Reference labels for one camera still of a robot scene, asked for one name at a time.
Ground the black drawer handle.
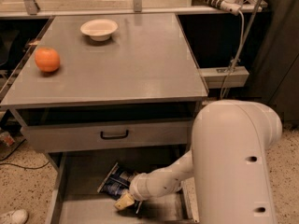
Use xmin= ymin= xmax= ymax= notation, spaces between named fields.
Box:
xmin=100 ymin=130 xmax=129 ymax=140

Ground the orange fruit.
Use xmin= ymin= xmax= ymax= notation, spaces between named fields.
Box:
xmin=35 ymin=48 xmax=60 ymax=73

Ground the open middle drawer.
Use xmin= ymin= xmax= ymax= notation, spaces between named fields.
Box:
xmin=45 ymin=146 xmax=199 ymax=224

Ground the black floor cable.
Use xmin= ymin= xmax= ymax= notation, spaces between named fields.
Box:
xmin=0 ymin=137 xmax=50 ymax=171

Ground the white sneaker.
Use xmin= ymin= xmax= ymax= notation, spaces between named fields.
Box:
xmin=0 ymin=209 xmax=29 ymax=224

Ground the white power strip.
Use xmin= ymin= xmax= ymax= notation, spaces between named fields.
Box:
xmin=200 ymin=0 xmax=241 ymax=16

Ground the white paper bowl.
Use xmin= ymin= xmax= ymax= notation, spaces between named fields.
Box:
xmin=80 ymin=19 xmax=118 ymax=41

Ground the white power cable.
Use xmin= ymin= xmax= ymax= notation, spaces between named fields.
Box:
xmin=219 ymin=10 xmax=246 ymax=101

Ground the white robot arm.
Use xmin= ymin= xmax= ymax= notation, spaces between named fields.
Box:
xmin=116 ymin=100 xmax=282 ymax=224

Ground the blue chip bag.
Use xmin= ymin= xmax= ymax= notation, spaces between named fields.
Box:
xmin=97 ymin=162 xmax=142 ymax=214

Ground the small red white object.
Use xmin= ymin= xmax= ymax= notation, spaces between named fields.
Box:
xmin=0 ymin=132 xmax=15 ymax=147

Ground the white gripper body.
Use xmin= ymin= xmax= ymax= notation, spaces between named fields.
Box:
xmin=129 ymin=173 xmax=154 ymax=201

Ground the closed top drawer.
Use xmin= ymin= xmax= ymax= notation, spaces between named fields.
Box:
xmin=21 ymin=119 xmax=193 ymax=153

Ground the grey drawer cabinet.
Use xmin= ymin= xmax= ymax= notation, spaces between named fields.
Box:
xmin=0 ymin=12 xmax=209 ymax=224

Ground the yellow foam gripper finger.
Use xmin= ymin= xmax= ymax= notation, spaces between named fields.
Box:
xmin=114 ymin=192 xmax=135 ymax=210

